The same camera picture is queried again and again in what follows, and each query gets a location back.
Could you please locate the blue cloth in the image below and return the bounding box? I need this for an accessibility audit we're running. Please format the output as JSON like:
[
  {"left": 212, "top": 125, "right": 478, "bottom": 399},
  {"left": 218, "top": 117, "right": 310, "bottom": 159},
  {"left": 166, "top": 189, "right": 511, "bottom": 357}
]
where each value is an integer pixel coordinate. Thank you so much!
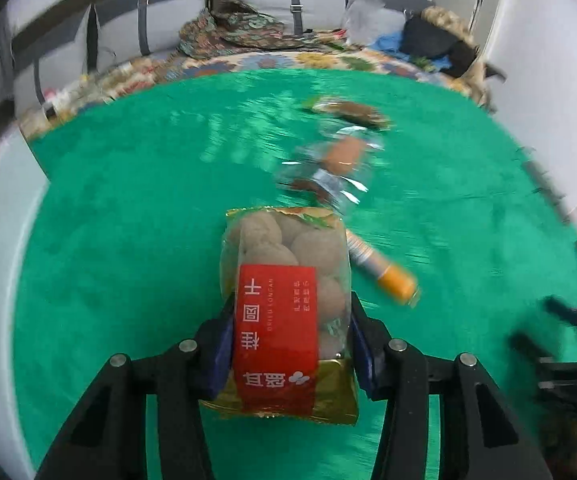
[{"left": 371, "top": 32, "right": 451, "bottom": 71}]

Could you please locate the clear packet with brown snack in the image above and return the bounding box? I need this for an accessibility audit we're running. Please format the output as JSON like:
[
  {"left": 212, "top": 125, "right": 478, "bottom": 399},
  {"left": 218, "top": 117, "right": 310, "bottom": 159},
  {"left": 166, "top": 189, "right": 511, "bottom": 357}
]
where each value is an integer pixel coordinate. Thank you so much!
[{"left": 276, "top": 127, "right": 386, "bottom": 216}]

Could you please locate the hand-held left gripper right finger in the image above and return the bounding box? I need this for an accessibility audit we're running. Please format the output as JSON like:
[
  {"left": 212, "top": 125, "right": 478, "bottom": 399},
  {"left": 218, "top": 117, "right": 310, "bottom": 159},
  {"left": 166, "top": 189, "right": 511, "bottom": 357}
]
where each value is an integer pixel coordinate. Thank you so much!
[{"left": 349, "top": 291, "right": 554, "bottom": 480}]

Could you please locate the orange printed sausage packet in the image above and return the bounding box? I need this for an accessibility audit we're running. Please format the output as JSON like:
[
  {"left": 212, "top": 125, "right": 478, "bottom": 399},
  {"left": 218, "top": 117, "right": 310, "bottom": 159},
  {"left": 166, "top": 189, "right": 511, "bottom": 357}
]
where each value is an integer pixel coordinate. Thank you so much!
[{"left": 344, "top": 230, "right": 421, "bottom": 308}]

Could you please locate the dark brown snack packet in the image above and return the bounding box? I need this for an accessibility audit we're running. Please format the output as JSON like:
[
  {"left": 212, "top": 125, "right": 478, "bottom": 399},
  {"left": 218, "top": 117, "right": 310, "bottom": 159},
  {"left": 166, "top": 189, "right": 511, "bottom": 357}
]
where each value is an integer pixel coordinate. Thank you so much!
[{"left": 303, "top": 96, "right": 392, "bottom": 131}]

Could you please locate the clear plastic bag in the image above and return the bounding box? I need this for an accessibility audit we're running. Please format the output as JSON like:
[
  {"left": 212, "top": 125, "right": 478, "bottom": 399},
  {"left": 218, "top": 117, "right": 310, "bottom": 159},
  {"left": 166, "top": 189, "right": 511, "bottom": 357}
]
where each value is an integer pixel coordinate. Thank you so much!
[{"left": 343, "top": 0, "right": 406, "bottom": 46}]

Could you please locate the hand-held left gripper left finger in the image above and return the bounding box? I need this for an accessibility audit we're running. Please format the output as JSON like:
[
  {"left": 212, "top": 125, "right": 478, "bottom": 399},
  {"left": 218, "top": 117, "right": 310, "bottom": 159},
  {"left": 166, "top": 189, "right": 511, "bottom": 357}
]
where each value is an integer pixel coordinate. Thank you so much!
[{"left": 36, "top": 292, "right": 236, "bottom": 480}]

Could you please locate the black garment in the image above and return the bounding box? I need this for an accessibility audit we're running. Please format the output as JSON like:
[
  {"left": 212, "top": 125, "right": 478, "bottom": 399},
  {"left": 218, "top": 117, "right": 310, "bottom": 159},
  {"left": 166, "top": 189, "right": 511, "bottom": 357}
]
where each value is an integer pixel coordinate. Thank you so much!
[{"left": 401, "top": 15, "right": 479, "bottom": 76}]

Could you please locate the longan packet with red label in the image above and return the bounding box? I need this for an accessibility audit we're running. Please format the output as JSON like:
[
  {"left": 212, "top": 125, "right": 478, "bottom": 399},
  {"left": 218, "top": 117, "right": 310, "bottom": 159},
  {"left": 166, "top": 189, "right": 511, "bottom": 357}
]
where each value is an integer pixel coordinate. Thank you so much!
[{"left": 201, "top": 207, "right": 360, "bottom": 427}]

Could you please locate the colourful floral bedsheet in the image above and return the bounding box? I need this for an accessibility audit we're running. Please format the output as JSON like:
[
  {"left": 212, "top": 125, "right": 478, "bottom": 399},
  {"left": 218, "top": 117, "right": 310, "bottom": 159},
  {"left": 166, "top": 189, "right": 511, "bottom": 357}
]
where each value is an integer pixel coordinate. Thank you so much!
[{"left": 21, "top": 42, "right": 494, "bottom": 131}]

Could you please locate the dark floral cloth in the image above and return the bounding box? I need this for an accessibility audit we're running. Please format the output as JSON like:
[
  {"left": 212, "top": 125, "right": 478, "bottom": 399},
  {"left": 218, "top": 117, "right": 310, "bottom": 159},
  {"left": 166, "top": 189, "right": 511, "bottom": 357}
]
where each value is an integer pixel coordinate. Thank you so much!
[{"left": 178, "top": 0, "right": 354, "bottom": 54}]

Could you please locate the green patterned cloth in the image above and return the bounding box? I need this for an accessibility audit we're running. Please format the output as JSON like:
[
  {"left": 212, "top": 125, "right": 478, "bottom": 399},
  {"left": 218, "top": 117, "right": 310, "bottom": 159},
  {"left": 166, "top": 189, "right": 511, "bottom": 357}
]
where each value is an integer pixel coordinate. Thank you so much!
[{"left": 13, "top": 67, "right": 577, "bottom": 480}]

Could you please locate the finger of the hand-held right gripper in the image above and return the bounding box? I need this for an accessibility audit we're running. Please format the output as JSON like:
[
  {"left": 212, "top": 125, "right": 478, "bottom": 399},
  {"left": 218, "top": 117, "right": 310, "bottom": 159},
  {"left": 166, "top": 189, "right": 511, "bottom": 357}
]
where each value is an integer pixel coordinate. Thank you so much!
[
  {"left": 509, "top": 331, "right": 550, "bottom": 362},
  {"left": 542, "top": 295, "right": 577, "bottom": 332}
]

